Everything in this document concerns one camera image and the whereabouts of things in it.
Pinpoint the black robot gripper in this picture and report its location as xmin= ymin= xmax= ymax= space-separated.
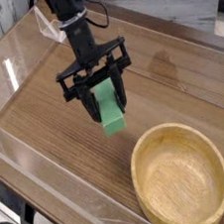
xmin=56 ymin=11 xmax=131 ymax=123

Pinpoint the green rectangular block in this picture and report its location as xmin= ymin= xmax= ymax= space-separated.
xmin=94 ymin=78 xmax=126 ymax=137

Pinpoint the brown wooden bowl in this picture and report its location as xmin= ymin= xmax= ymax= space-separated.
xmin=131 ymin=123 xmax=224 ymax=224

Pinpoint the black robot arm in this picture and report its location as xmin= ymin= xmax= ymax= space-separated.
xmin=48 ymin=0 xmax=131 ymax=123

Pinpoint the black table leg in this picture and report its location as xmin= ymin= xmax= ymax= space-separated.
xmin=20 ymin=202 xmax=36 ymax=224

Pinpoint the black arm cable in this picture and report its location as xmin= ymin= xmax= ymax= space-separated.
xmin=80 ymin=0 xmax=111 ymax=32

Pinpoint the clear acrylic corner bracket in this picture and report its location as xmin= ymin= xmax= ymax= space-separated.
xmin=34 ymin=6 xmax=66 ymax=43

